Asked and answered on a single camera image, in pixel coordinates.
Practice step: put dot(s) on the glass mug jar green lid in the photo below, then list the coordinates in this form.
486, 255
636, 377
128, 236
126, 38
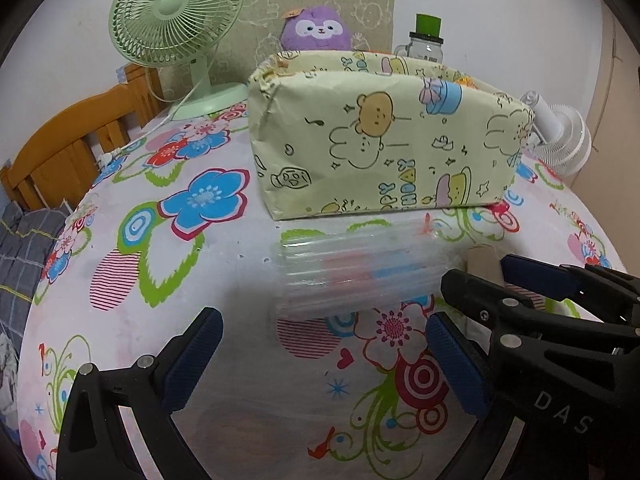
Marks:
425, 42

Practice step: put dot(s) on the beige block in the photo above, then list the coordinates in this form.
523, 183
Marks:
484, 262

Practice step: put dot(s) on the green printed cardboard sheet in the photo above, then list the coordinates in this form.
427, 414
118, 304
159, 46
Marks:
370, 5

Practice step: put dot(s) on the green desk fan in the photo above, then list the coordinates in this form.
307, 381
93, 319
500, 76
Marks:
175, 15

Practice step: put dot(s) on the clear plastic packet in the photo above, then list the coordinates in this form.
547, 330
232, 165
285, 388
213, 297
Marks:
350, 270

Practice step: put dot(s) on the grey plaid blanket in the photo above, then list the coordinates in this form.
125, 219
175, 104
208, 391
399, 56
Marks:
25, 260

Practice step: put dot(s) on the wooden chair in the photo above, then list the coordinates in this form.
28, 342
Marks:
65, 140

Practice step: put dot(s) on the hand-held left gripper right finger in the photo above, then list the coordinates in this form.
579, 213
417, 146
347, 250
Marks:
455, 360

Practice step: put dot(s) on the white fan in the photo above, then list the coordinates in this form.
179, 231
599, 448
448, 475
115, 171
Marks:
562, 135

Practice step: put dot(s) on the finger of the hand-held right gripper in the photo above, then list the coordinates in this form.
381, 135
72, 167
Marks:
540, 272
480, 292

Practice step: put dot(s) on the yellow printed storage box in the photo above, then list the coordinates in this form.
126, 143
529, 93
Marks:
380, 135

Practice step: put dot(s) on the purple plush toy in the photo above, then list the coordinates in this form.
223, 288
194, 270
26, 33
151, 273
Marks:
317, 30

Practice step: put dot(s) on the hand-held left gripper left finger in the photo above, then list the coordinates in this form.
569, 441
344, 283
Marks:
192, 360

